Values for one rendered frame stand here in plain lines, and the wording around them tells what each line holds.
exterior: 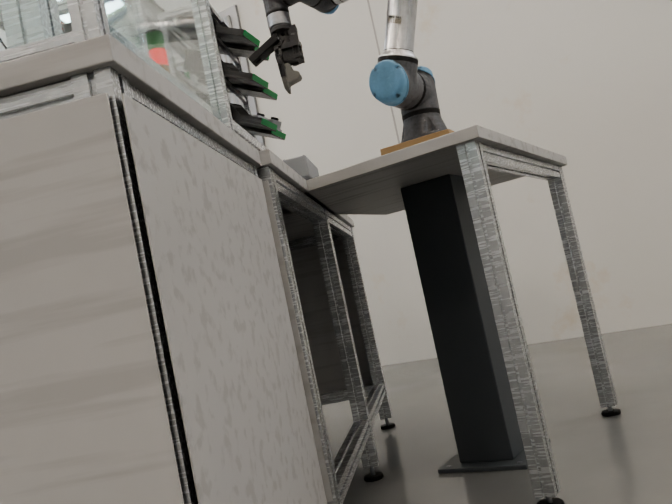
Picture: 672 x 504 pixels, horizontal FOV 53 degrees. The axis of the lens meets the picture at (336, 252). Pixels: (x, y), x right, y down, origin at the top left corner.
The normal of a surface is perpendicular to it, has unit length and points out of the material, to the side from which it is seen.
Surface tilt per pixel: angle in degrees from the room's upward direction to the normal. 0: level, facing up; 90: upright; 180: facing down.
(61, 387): 90
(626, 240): 90
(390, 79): 96
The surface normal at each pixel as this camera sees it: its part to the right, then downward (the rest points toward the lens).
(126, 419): -0.14, -0.04
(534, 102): -0.51, 0.04
